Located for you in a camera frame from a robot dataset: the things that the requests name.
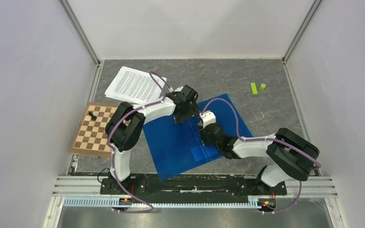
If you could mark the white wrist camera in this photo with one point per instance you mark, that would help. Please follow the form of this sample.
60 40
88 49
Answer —
207 118
171 90

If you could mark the white printed paper stack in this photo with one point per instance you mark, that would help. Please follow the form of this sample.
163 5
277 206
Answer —
135 86

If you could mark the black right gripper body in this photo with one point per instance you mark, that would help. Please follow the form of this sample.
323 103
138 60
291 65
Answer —
206 141

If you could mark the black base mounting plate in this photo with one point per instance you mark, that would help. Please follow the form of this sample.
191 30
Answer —
190 188

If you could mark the black chess piece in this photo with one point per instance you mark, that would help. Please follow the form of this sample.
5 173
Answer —
93 117

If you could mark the white slotted cable duct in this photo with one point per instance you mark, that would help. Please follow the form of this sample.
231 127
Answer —
116 202

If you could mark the long green block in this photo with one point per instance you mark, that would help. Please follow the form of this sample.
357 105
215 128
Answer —
254 89

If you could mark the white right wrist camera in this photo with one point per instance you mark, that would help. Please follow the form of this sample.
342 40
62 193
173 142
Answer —
207 118

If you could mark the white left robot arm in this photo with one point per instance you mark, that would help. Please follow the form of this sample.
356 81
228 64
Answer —
126 124

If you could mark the small green cube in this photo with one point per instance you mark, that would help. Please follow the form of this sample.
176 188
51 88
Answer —
262 87

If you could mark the aluminium frame rails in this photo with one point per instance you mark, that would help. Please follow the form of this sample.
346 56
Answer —
83 190

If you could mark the wooden chessboard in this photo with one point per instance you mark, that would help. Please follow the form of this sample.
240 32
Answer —
90 138

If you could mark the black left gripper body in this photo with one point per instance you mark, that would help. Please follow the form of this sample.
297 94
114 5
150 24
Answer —
189 112

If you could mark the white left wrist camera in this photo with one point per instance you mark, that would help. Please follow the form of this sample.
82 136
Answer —
171 90

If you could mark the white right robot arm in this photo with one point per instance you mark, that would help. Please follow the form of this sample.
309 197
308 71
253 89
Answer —
293 156

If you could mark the blue plastic folder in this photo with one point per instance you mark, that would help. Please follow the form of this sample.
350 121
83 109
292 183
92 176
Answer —
177 147

